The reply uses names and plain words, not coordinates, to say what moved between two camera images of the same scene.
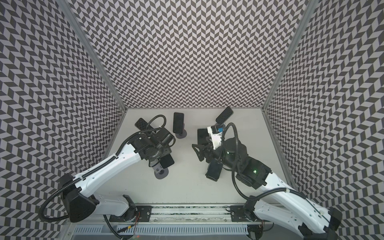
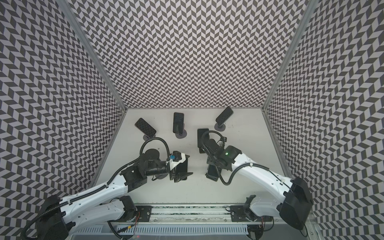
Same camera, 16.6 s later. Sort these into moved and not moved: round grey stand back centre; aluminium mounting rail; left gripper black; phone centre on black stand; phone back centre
Moved: left gripper black
Not moved: phone back centre; phone centre on black stand; aluminium mounting rail; round grey stand back centre
